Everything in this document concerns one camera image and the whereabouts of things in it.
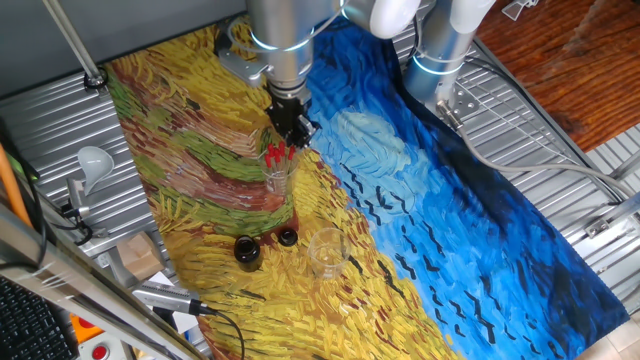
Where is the clear plastic beaker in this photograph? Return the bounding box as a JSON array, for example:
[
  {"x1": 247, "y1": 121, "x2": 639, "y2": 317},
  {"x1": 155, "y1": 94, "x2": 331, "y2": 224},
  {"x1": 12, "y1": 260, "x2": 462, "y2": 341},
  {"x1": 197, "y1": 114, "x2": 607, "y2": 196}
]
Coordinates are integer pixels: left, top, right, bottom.
[{"x1": 306, "y1": 227, "x2": 352, "y2": 281}]

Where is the aluminium frame bar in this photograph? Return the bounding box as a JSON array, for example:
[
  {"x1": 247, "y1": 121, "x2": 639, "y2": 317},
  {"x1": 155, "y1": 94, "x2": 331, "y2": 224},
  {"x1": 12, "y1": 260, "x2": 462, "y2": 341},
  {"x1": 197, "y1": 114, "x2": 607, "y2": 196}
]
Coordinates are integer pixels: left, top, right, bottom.
[{"x1": 0, "y1": 202, "x2": 209, "y2": 360}]

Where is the black camera cable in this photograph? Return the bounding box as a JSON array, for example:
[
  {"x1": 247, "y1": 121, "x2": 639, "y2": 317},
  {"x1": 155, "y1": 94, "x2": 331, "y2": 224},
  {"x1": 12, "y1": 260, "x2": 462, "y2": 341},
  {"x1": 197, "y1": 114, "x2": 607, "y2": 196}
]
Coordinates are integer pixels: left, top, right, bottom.
[{"x1": 199, "y1": 302, "x2": 246, "y2": 360}]

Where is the grey box with red button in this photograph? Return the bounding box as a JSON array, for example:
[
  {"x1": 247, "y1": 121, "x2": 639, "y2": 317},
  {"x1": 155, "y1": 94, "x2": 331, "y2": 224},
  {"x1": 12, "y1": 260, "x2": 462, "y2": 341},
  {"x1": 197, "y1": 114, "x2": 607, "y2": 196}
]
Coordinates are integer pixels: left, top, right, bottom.
[{"x1": 77, "y1": 332, "x2": 132, "y2": 360}]

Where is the clear plastic stand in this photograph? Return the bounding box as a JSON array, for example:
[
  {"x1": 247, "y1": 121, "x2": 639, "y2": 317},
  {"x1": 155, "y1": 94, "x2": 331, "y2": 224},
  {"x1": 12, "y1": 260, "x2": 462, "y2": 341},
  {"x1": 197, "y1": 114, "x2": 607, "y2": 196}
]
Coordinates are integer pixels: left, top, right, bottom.
[{"x1": 501, "y1": 0, "x2": 540, "y2": 22}]

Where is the Van Gogh painting print cloth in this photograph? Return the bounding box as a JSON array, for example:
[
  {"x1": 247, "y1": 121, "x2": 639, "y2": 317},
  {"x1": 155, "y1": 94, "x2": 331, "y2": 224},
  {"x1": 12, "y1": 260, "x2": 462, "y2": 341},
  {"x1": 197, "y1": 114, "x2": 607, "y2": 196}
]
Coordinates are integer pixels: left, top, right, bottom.
[{"x1": 103, "y1": 0, "x2": 631, "y2": 360}]

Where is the orange pipe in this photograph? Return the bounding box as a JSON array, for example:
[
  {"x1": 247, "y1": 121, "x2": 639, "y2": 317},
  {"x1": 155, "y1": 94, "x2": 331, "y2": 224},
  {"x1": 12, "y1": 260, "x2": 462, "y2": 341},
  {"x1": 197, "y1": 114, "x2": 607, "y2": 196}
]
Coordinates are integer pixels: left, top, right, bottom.
[{"x1": 0, "y1": 143, "x2": 32, "y2": 229}]

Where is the brown glass bottle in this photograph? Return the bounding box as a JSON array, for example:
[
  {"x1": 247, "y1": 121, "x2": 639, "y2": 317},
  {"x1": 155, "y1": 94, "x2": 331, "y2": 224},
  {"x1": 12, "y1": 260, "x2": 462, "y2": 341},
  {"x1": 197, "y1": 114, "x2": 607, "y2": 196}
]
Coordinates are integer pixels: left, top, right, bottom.
[{"x1": 233, "y1": 234, "x2": 264, "y2": 274}]

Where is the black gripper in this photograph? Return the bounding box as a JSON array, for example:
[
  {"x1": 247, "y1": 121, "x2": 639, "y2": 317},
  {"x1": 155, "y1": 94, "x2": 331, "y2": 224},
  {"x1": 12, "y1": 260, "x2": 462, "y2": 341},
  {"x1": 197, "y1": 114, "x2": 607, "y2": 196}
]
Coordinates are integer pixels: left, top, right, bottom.
[{"x1": 264, "y1": 84, "x2": 322, "y2": 150}]

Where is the black keyboard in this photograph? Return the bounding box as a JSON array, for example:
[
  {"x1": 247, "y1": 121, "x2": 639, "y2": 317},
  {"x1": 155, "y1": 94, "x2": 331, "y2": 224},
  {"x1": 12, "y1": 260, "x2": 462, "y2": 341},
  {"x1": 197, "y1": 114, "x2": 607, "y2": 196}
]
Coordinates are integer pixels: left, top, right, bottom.
[{"x1": 0, "y1": 276, "x2": 79, "y2": 360}]

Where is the small cardboard box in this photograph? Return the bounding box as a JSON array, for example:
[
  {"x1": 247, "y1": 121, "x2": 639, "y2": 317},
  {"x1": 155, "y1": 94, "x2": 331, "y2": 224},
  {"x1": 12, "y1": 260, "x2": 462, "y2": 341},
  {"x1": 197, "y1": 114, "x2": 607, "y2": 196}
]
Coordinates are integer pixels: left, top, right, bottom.
[{"x1": 116, "y1": 242, "x2": 166, "y2": 282}]

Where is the metal table bracket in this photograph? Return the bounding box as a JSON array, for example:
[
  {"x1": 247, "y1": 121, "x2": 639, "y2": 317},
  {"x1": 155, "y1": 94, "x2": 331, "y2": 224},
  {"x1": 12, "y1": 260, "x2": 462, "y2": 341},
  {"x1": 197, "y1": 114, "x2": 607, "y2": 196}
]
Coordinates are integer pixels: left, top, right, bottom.
[{"x1": 583, "y1": 192, "x2": 640, "y2": 240}]

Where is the dark brown bottle cap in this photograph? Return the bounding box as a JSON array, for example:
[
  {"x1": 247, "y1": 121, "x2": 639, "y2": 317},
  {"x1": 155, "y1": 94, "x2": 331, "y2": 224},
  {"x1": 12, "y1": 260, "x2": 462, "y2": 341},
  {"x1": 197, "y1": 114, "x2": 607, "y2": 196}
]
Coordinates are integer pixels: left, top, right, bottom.
[{"x1": 277, "y1": 227, "x2": 300, "y2": 248}]

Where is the clear glass dropper beaker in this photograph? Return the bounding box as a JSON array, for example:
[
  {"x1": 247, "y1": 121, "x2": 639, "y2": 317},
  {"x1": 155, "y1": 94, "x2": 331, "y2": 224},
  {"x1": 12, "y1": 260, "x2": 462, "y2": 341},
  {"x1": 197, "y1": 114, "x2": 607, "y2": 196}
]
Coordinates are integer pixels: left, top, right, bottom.
[{"x1": 257, "y1": 144, "x2": 301, "y2": 199}]

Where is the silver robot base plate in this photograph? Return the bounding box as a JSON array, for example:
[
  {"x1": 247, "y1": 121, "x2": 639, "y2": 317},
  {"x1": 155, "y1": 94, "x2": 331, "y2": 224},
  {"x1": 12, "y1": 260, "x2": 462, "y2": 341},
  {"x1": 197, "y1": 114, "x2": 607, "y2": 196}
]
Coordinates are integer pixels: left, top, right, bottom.
[{"x1": 433, "y1": 84, "x2": 481, "y2": 124}]

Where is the small wooden block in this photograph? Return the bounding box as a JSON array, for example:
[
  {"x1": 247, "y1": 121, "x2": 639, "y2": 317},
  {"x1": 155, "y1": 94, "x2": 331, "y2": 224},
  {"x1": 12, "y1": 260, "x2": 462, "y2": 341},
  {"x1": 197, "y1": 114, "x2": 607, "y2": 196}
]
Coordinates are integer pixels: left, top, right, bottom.
[{"x1": 125, "y1": 230, "x2": 157, "y2": 256}]

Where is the white plastic funnel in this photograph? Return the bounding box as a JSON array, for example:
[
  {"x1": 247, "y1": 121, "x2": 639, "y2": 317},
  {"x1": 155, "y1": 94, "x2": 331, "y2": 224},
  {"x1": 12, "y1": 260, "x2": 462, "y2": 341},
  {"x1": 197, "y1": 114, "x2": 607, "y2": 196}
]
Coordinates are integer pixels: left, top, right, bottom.
[{"x1": 76, "y1": 145, "x2": 116, "y2": 197}]

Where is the metal tripod pole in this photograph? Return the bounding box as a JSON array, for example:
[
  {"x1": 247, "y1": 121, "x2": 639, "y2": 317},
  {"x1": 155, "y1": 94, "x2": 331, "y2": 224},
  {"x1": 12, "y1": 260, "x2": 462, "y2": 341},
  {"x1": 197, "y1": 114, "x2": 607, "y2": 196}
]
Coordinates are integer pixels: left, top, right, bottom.
[{"x1": 41, "y1": 0, "x2": 110, "y2": 92}]

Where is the silver depth camera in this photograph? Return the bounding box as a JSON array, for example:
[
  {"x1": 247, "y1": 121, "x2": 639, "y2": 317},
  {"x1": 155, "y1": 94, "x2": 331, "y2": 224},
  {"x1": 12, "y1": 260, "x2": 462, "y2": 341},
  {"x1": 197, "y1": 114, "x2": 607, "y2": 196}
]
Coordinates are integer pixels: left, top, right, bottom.
[{"x1": 131, "y1": 281, "x2": 217, "y2": 317}]

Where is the orange box with red button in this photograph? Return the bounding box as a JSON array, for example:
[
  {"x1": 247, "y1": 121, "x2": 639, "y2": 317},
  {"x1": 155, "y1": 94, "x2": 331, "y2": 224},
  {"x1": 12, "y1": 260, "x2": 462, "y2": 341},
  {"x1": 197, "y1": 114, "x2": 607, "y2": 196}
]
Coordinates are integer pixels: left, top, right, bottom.
[{"x1": 69, "y1": 313, "x2": 105, "y2": 345}]

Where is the wrist camera on silver bracket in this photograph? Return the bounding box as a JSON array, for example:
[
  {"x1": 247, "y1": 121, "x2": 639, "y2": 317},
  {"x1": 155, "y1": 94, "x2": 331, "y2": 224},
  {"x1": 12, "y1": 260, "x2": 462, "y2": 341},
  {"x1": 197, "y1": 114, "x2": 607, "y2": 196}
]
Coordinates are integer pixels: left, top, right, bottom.
[{"x1": 215, "y1": 19, "x2": 274, "y2": 90}]

